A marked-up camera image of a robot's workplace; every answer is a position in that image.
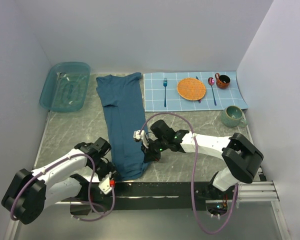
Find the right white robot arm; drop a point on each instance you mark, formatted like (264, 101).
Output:
(241, 157)

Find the blue t shirt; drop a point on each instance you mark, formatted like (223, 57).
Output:
(122, 104)

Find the green ceramic mug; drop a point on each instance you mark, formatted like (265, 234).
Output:
(233, 116)

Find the orange black mug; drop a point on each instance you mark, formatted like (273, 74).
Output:
(222, 81)

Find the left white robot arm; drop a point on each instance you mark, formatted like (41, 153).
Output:
(83, 174)

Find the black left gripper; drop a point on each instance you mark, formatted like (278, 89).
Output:
(112, 169)

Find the aluminium rail frame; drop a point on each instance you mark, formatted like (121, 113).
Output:
(257, 191)

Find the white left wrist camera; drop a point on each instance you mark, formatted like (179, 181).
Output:
(106, 185)

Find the blue fork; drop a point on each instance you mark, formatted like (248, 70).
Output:
(165, 84)

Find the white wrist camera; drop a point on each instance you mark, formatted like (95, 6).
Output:
(140, 136)
(106, 185)

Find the blue checked placemat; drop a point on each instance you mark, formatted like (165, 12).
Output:
(154, 92)

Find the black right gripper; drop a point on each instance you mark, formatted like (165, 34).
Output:
(149, 155)

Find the iridescent spoon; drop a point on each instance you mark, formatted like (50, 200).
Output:
(211, 82)

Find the orange woven round trivet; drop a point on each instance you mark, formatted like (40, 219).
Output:
(187, 89)

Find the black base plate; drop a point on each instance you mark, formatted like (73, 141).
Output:
(165, 195)

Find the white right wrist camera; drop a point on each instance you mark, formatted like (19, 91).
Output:
(140, 136)

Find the teal plastic bin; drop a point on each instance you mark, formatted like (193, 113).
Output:
(65, 87)

